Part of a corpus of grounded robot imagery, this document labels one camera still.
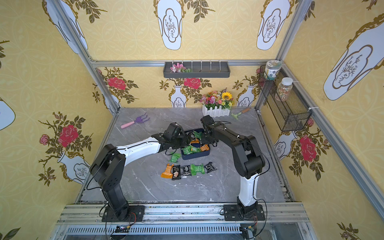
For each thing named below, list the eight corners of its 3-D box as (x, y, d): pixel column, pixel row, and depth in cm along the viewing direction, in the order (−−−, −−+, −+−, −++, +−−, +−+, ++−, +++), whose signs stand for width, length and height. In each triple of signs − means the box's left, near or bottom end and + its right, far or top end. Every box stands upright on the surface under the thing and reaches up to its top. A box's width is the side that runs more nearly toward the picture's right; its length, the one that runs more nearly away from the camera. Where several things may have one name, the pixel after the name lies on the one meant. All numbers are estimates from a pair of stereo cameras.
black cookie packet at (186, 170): (180, 175, 89) (180, 174, 87) (181, 167, 92) (180, 165, 90) (191, 175, 89) (191, 174, 86) (191, 167, 92) (191, 165, 90)
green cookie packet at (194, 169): (190, 175, 89) (190, 173, 87) (190, 165, 92) (190, 164, 91) (204, 175, 89) (204, 173, 87) (204, 165, 92) (204, 164, 91)
